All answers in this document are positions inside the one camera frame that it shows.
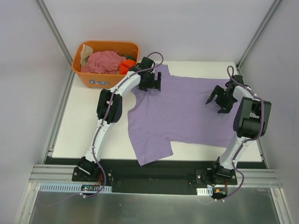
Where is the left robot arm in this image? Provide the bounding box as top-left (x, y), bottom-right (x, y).
top-left (72, 56), bottom-right (162, 182)

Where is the beige cloth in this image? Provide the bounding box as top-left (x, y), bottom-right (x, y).
top-left (80, 44), bottom-right (93, 67)

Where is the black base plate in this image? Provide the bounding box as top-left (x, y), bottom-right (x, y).
top-left (72, 158), bottom-right (237, 195)

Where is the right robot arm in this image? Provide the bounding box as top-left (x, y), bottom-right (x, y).
top-left (202, 75), bottom-right (271, 185)

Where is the purple t-shirt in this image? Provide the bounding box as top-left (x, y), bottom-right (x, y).
top-left (128, 65), bottom-right (239, 166)

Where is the right white cable duct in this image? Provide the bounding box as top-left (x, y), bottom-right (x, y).
top-left (196, 187), bottom-right (213, 196)

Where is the orange-red cloth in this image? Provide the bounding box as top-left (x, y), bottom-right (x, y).
top-left (119, 59), bottom-right (136, 75)

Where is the left white cable duct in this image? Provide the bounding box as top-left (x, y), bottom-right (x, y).
top-left (39, 183), bottom-right (102, 194)

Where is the aluminium frame post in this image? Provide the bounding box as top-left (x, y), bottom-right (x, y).
top-left (35, 0), bottom-right (73, 63)
top-left (236, 0), bottom-right (283, 70)

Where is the orange plastic basket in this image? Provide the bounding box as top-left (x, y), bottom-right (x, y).
top-left (72, 41), bottom-right (139, 88)

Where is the pink crumpled shirt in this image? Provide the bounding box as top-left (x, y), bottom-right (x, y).
top-left (81, 50), bottom-right (126, 74)

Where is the green cloth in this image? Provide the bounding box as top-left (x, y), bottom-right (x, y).
top-left (120, 55), bottom-right (136, 61)

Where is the left aluminium frame post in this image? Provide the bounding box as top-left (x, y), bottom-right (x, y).
top-left (35, 0), bottom-right (73, 63)

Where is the right aluminium frame post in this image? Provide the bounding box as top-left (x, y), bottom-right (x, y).
top-left (236, 0), bottom-right (283, 70)

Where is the white cable duct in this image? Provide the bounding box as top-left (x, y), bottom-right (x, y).
top-left (39, 183), bottom-right (102, 194)
top-left (196, 187), bottom-right (213, 196)

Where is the aluminium rail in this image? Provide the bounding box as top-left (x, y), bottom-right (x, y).
top-left (29, 164), bottom-right (75, 183)

